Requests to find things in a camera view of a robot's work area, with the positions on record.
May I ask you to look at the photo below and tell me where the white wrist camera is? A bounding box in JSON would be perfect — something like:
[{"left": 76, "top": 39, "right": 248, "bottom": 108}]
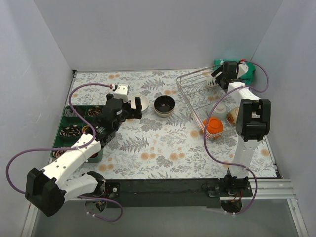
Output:
[
  {"left": 111, "top": 84, "right": 130, "bottom": 103},
  {"left": 237, "top": 60, "right": 249, "bottom": 79}
]

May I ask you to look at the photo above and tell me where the plain white bowl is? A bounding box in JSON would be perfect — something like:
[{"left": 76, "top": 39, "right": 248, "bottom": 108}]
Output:
[{"left": 129, "top": 94, "right": 149, "bottom": 114}]

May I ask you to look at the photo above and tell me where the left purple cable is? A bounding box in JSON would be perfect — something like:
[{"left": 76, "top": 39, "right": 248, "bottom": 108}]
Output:
[{"left": 5, "top": 83, "right": 124, "bottom": 222}]

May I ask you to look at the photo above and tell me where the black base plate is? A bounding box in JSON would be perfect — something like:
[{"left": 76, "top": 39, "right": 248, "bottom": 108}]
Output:
[{"left": 105, "top": 178, "right": 253, "bottom": 208}]

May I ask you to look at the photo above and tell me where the green compartment tray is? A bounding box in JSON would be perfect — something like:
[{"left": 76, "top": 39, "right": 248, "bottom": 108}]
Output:
[{"left": 53, "top": 105, "right": 103, "bottom": 148}]

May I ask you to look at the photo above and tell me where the metal wire dish rack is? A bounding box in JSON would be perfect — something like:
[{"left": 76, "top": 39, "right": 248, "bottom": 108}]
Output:
[{"left": 175, "top": 64, "right": 264, "bottom": 140}]

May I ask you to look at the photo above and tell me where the coiled braided cord middle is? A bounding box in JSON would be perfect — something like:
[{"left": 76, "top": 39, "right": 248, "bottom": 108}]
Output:
[{"left": 59, "top": 125, "right": 82, "bottom": 137}]

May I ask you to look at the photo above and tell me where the floral tablecloth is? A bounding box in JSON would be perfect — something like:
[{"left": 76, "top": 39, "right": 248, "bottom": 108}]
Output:
[{"left": 48, "top": 70, "right": 278, "bottom": 180}]

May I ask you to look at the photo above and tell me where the purple cable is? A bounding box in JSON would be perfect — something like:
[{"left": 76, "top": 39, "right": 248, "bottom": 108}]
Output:
[
  {"left": 202, "top": 60, "right": 270, "bottom": 215},
  {"left": 5, "top": 83, "right": 124, "bottom": 222}
]

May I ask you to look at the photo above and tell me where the beige gold dotted bowl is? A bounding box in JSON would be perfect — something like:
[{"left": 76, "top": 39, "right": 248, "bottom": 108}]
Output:
[{"left": 154, "top": 95, "right": 175, "bottom": 112}]

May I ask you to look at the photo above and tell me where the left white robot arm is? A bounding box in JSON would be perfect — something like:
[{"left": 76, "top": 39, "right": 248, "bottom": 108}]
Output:
[{"left": 25, "top": 94, "right": 142, "bottom": 217}]

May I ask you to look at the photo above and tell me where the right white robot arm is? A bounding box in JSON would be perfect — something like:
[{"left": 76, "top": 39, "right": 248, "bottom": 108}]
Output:
[{"left": 211, "top": 61, "right": 271, "bottom": 196}]

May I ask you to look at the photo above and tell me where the coiled braided cord top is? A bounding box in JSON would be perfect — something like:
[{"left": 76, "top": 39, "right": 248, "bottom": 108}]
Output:
[{"left": 87, "top": 105, "right": 104, "bottom": 117}]

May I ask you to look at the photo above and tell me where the clear plastic bag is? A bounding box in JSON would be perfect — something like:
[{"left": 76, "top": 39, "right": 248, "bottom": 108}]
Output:
[{"left": 64, "top": 108, "right": 77, "bottom": 118}]

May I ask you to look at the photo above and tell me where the coiled braided cord bottom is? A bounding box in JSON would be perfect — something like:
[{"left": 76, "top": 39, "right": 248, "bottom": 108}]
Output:
[{"left": 53, "top": 147, "right": 70, "bottom": 158}]

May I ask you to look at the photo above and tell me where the white blue striped bowl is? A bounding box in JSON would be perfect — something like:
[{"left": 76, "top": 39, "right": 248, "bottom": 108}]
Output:
[{"left": 206, "top": 75, "right": 218, "bottom": 87}]

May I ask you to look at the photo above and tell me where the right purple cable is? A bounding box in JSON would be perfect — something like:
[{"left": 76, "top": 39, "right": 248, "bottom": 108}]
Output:
[{"left": 202, "top": 60, "right": 270, "bottom": 215}]

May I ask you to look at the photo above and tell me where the beige orange flower bowl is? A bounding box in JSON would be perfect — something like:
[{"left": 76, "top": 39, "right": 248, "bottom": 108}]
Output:
[{"left": 227, "top": 107, "right": 239, "bottom": 126}]

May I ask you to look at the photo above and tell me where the orange plastic bowl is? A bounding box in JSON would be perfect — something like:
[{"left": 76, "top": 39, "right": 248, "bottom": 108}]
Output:
[{"left": 207, "top": 117, "right": 224, "bottom": 135}]

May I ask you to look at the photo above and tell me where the aluminium frame rail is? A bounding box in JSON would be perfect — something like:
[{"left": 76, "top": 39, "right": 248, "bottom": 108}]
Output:
[{"left": 30, "top": 178, "right": 297, "bottom": 201}]

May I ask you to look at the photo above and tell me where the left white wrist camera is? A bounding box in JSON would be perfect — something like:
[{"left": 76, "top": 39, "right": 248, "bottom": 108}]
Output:
[{"left": 111, "top": 84, "right": 130, "bottom": 103}]

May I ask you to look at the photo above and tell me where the pale green checked bowl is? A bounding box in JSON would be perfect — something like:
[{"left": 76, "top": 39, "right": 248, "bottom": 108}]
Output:
[{"left": 206, "top": 102, "right": 228, "bottom": 120}]

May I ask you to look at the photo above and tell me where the coiled braided cord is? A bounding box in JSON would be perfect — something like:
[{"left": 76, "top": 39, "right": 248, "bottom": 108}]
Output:
[
  {"left": 87, "top": 105, "right": 104, "bottom": 117},
  {"left": 59, "top": 125, "right": 82, "bottom": 137},
  {"left": 53, "top": 147, "right": 70, "bottom": 158}
]

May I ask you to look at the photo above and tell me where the beige bowl green leaf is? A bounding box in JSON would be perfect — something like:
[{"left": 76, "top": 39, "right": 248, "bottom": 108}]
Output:
[{"left": 155, "top": 109, "right": 174, "bottom": 118}]

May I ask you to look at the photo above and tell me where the green folded cloth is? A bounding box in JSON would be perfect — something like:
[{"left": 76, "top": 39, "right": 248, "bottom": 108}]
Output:
[{"left": 213, "top": 58, "right": 256, "bottom": 86}]

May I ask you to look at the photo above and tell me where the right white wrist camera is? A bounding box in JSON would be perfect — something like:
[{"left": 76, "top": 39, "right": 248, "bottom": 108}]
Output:
[{"left": 237, "top": 60, "right": 249, "bottom": 79}]

